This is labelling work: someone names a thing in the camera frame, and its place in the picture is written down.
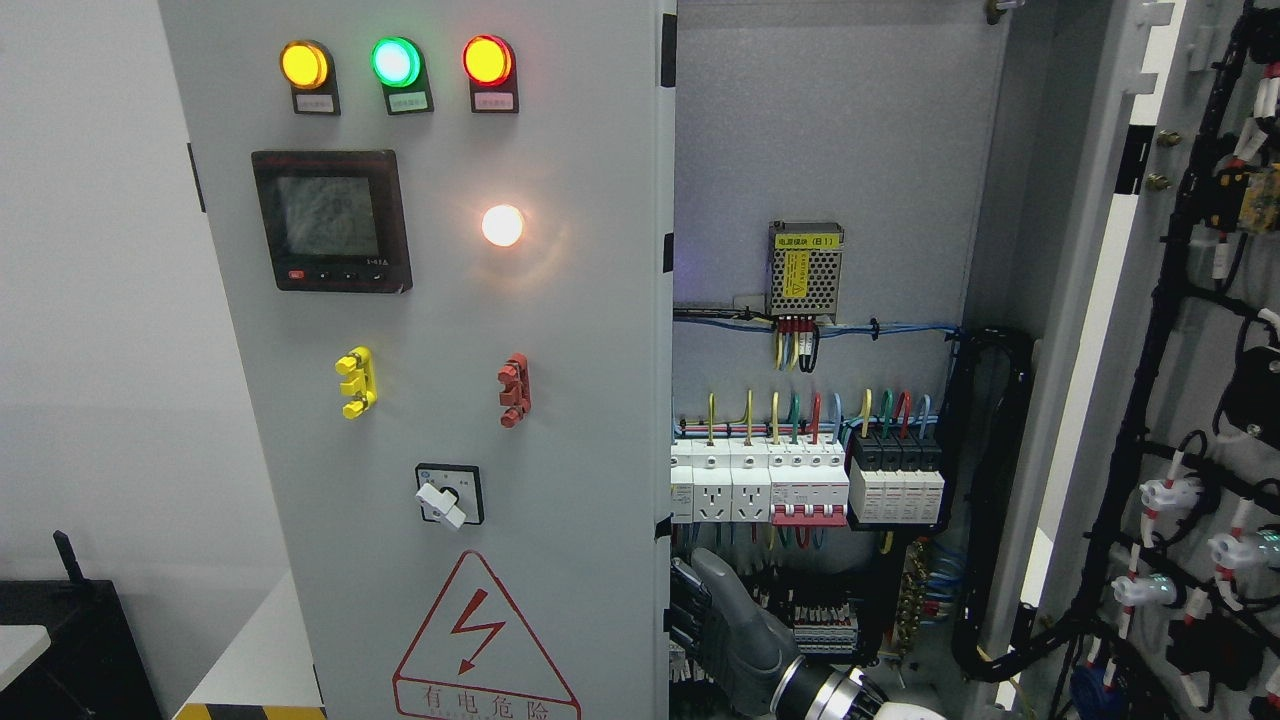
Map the white glowing indicator lamp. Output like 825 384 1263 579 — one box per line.
481 204 525 247

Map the metal mesh power supply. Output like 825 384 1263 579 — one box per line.
768 222 845 316

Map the red test terminal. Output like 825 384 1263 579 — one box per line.
497 352 531 429

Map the yellow test terminal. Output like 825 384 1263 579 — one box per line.
334 346 378 420

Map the green indicator lamp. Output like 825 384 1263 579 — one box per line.
370 36 434 117

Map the red indicator lamp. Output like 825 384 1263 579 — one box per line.
462 35 518 113

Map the grey cabinet door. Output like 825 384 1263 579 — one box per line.
1012 1 1277 719
160 1 675 719

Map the red electric hazard warning sign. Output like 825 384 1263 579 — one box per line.
393 550 582 719

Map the white socket breaker row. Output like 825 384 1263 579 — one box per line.
669 436 849 527

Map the black box with antenna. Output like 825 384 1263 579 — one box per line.
1 530 163 719

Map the white rotary selector switch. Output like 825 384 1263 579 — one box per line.
415 462 485 530

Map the yellow indicator lamp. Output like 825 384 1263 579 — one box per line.
279 38 340 117

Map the black surge protector block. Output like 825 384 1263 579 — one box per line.
847 433 947 529

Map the black digital power meter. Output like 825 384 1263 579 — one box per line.
252 149 413 293

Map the dark grey robot hand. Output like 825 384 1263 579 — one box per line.
667 548 800 716

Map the black right cable loom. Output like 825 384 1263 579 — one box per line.
940 325 1101 685

